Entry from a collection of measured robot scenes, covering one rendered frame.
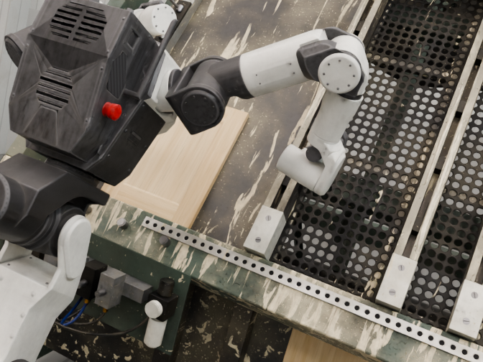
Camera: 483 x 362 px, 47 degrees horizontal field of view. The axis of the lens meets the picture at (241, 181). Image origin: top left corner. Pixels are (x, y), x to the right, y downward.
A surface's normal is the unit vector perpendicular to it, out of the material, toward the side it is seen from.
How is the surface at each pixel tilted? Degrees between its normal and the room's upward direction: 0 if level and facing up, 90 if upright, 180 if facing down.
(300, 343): 90
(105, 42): 67
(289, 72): 112
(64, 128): 82
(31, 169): 22
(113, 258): 90
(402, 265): 56
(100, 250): 90
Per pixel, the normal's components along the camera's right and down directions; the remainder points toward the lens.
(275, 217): -0.18, -0.43
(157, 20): 0.64, 0.14
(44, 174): 0.09, -0.84
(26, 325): 0.89, 0.32
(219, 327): -0.39, 0.11
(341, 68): -0.24, 0.52
